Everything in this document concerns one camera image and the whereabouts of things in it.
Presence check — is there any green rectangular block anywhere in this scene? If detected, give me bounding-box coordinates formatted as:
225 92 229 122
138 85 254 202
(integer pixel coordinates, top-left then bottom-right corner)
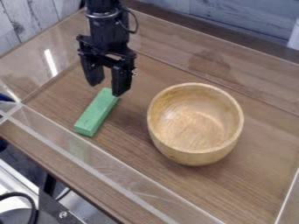
73 87 118 137

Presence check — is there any clear acrylic tray wall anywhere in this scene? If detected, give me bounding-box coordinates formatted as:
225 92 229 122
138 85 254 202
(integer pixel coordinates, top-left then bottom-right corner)
0 10 299 224

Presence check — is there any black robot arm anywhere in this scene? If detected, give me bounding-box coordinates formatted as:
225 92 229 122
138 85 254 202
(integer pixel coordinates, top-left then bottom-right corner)
75 0 137 97

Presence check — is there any brown wooden bowl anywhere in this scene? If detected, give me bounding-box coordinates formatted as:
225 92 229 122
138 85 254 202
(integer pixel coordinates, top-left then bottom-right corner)
146 82 244 166

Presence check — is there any black cable loop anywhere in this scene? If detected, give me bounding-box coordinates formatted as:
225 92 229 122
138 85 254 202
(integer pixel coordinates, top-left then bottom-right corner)
0 192 39 224

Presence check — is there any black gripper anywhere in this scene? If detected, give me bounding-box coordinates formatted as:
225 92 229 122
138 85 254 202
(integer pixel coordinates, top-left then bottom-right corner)
75 34 136 97

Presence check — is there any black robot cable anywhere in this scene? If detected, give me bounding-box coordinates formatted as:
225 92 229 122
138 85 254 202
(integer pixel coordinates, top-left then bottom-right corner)
116 7 140 35

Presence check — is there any black table leg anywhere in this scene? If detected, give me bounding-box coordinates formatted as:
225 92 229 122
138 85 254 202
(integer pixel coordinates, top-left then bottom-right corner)
42 174 57 196

